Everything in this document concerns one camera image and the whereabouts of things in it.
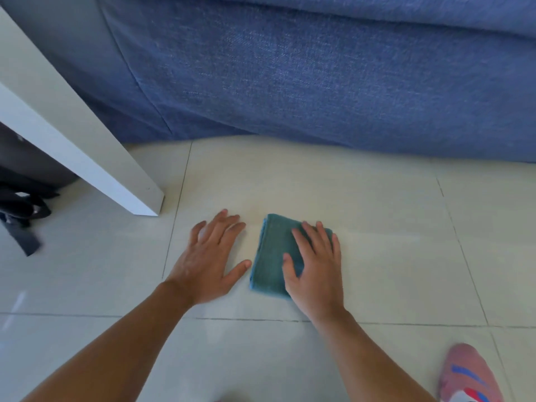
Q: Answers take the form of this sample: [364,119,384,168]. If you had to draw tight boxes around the person's right hand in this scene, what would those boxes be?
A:
[282,221,346,324]

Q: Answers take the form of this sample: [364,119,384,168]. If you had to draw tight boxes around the person's right forearm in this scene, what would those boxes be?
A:
[312,307,438,402]

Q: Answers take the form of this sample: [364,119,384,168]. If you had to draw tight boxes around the person's left hand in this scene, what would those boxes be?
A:
[165,209,253,307]

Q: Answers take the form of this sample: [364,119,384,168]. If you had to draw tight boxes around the black bag with straps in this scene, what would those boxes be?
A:
[0,121,81,257]

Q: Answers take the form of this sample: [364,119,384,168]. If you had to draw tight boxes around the teal cloth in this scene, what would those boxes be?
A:
[249,213,334,300]

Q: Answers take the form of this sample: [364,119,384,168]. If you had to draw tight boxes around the person's left forearm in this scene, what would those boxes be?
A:
[21,279,197,402]

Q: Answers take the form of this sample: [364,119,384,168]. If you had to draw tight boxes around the white table leg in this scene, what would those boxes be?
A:
[0,6,165,217]

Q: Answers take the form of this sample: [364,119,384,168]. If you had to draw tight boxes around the pink striped slipper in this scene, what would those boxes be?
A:
[437,343,504,402]

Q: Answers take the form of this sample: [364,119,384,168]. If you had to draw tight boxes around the blue fabric sofa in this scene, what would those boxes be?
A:
[0,0,536,164]

